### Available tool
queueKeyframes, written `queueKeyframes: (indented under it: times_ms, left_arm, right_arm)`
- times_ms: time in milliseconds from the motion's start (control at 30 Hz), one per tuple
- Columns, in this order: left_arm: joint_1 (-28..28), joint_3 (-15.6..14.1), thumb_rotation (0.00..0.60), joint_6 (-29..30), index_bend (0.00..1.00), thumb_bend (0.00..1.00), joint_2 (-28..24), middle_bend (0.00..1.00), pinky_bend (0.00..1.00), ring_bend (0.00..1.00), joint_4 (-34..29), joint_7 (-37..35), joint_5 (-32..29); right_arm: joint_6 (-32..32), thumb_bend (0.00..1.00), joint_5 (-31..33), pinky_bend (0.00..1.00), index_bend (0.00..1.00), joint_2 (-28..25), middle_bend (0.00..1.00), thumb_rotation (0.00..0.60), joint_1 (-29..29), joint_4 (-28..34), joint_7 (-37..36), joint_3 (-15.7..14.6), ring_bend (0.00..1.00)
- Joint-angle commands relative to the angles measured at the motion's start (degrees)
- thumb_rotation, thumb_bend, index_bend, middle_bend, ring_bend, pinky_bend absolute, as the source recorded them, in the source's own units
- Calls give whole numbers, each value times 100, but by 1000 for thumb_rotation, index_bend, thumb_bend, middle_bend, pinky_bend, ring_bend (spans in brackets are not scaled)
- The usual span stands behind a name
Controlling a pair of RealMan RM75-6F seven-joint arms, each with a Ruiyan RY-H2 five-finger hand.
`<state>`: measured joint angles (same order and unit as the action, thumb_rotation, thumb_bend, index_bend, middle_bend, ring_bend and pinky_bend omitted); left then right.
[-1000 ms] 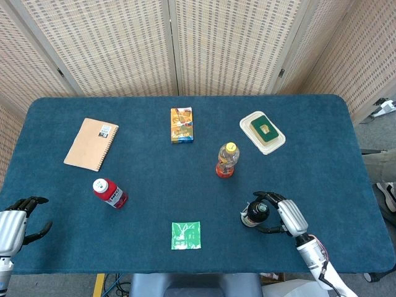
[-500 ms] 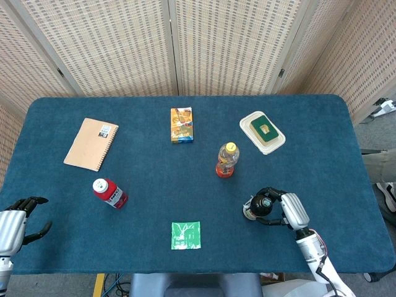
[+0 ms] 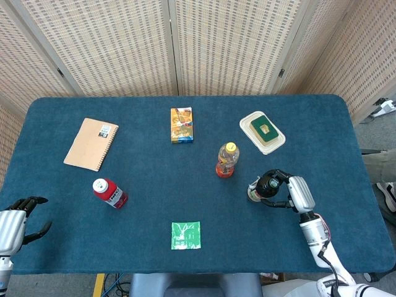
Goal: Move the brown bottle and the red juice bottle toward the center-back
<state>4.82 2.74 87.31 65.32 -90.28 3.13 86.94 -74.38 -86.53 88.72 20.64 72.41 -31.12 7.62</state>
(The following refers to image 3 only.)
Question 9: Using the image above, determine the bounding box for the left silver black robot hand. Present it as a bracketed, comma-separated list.
[0, 196, 53, 256]

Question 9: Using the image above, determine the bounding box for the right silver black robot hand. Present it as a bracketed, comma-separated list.
[259, 168, 316, 214]

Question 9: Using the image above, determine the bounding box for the dark tea bottle black cap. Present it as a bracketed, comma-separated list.
[246, 174, 282, 204]

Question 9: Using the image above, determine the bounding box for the red juice bottle white cap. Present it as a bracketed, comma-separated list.
[92, 178, 129, 210]

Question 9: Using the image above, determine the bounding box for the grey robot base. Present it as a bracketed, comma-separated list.
[128, 272, 263, 297]

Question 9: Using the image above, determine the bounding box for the white plastic tray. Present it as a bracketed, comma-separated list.
[239, 110, 286, 155]

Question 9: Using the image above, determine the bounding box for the green yellow sponge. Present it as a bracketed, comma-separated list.
[249, 116, 281, 144]

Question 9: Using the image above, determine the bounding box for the orange tea bottle yellow cap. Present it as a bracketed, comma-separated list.
[215, 142, 241, 179]

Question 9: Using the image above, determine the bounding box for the khaki trouser leg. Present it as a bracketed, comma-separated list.
[361, 149, 396, 185]

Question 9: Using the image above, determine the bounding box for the white black sneaker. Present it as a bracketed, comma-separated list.
[376, 181, 396, 213]

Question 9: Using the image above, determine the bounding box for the brown cardboard box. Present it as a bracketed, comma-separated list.
[259, 272, 285, 283]

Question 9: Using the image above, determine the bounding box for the woven folding screen panel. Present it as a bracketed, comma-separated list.
[168, 0, 313, 96]
[0, 103, 24, 188]
[272, 0, 352, 95]
[6, 0, 180, 97]
[0, 0, 80, 118]
[296, 0, 396, 124]

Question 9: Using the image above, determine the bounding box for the white box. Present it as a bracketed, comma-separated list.
[262, 278, 319, 297]

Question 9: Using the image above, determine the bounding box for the yellow floor tape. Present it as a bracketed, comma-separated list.
[92, 273, 106, 297]

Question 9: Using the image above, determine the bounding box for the kraft spiral notebook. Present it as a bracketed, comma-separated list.
[63, 117, 120, 173]

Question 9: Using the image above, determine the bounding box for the blue felt table cover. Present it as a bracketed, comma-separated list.
[0, 94, 395, 276]

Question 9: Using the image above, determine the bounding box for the white power strip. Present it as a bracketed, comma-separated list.
[369, 98, 396, 118]

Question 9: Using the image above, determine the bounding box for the green tea sachet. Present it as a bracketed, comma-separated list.
[171, 220, 202, 250]

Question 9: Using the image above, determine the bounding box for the orange blue carton box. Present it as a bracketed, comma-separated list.
[170, 106, 195, 144]

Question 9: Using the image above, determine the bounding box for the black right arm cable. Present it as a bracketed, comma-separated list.
[317, 243, 343, 287]

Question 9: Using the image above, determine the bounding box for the blue floor cable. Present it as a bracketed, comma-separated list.
[103, 273, 124, 297]

